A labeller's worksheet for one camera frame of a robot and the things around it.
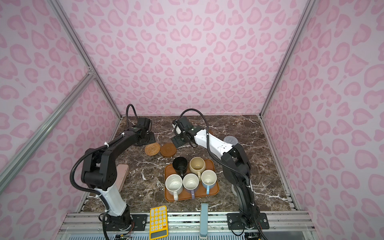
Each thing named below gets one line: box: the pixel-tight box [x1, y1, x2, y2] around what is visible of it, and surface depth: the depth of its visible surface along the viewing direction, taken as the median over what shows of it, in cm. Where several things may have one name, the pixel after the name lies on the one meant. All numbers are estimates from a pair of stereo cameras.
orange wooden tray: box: [164, 159, 220, 202], surface depth 82 cm
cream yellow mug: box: [189, 156, 206, 182], surface depth 86 cm
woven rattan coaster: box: [144, 142, 161, 156], surface depth 102 cm
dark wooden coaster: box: [160, 142, 177, 158], surface depth 102 cm
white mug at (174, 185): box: [165, 174, 183, 201], surface depth 81 cm
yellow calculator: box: [149, 205, 169, 240], surface depth 74 cm
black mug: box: [172, 156, 188, 179], surface depth 87 cm
